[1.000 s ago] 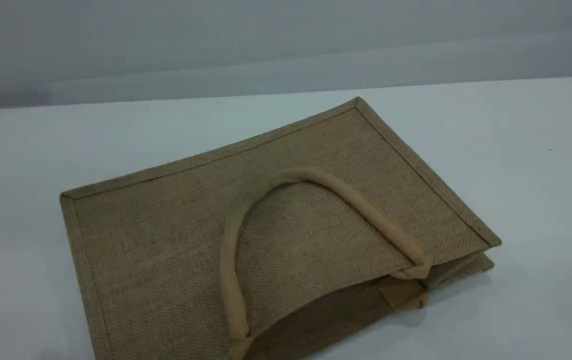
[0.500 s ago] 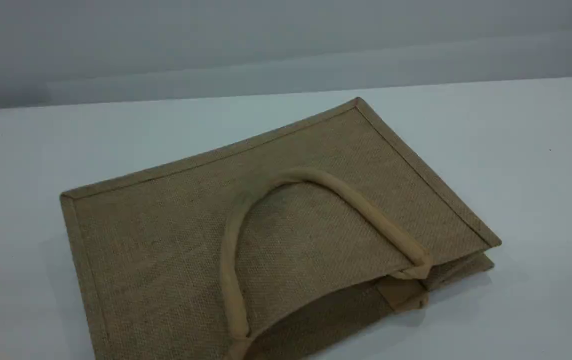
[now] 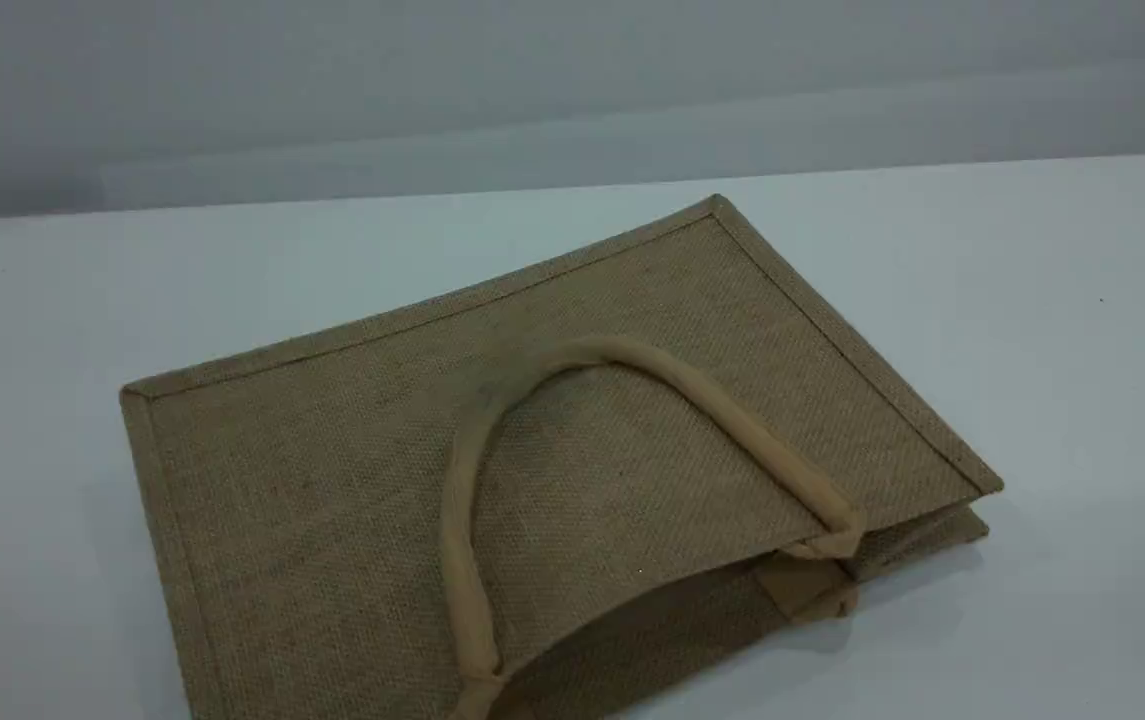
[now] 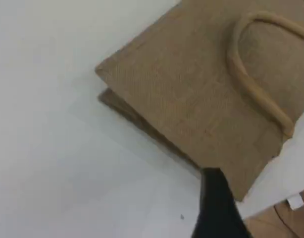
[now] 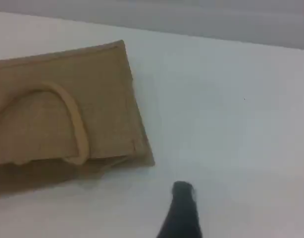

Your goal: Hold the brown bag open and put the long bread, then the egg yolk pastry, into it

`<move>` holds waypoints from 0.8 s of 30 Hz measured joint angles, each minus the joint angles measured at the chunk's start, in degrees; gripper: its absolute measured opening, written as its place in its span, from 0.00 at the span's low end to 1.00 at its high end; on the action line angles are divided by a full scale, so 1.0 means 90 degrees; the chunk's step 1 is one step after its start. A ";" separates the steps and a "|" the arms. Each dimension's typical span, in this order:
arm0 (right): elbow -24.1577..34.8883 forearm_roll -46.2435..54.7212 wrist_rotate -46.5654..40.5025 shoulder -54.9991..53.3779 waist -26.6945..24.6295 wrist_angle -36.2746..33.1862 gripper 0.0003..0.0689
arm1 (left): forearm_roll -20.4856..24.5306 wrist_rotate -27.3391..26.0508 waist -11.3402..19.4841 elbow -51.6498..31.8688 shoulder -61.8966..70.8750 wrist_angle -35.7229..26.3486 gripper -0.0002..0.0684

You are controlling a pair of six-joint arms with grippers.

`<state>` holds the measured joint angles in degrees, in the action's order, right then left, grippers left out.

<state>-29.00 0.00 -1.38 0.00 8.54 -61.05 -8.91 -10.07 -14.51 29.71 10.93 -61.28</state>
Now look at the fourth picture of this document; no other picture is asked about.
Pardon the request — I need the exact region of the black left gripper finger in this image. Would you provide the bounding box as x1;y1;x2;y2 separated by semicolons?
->
191;168;253;238

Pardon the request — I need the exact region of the brown jute tote bag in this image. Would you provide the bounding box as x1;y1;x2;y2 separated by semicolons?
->
94;0;304;203

